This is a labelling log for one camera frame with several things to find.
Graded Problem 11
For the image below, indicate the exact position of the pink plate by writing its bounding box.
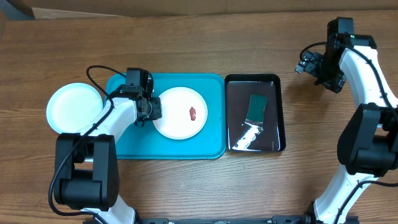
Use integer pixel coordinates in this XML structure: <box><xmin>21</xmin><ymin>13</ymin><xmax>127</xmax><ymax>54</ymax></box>
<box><xmin>153</xmin><ymin>87</ymin><xmax>208</xmax><ymax>140</ymax></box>

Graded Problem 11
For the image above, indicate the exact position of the light blue plate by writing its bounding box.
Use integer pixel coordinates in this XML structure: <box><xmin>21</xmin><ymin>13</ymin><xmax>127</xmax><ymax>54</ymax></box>
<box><xmin>46</xmin><ymin>83</ymin><xmax>103</xmax><ymax>134</ymax></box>

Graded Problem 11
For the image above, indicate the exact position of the green sponge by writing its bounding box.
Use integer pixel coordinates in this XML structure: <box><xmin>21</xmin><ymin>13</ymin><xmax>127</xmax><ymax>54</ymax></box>
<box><xmin>246</xmin><ymin>94</ymin><xmax>268</xmax><ymax>123</ymax></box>

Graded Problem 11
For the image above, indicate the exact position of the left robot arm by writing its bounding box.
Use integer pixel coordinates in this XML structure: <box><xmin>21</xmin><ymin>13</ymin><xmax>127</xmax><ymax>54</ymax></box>
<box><xmin>47</xmin><ymin>83</ymin><xmax>160</xmax><ymax>223</ymax></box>

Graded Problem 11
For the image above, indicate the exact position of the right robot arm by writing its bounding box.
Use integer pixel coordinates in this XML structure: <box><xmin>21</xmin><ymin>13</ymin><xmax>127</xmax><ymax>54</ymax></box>
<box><xmin>295</xmin><ymin>32</ymin><xmax>397</xmax><ymax>223</ymax></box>

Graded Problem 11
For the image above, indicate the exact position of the teal plastic tray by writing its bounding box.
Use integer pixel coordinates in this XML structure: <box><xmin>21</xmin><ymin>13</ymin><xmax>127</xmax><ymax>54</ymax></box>
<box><xmin>116</xmin><ymin>73</ymin><xmax>226</xmax><ymax>159</ymax></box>

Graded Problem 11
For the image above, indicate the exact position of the black rectangular tray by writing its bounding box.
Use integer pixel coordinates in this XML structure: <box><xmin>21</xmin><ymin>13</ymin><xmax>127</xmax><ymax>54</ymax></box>
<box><xmin>224</xmin><ymin>74</ymin><xmax>286</xmax><ymax>153</ymax></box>

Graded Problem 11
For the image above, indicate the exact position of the red stain on pink plate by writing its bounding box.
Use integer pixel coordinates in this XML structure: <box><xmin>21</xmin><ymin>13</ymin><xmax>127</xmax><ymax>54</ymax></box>
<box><xmin>189</xmin><ymin>107</ymin><xmax>196</xmax><ymax>121</ymax></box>

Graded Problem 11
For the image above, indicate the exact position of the cardboard backdrop panel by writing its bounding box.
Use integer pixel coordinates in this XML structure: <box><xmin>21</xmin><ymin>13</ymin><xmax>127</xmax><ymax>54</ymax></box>
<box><xmin>24</xmin><ymin>0</ymin><xmax>397</xmax><ymax>17</ymax></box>

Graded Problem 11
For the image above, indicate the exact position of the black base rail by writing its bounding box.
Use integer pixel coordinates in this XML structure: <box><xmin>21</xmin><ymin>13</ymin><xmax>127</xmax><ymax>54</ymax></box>
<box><xmin>134</xmin><ymin>215</ymin><xmax>304</xmax><ymax>224</ymax></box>

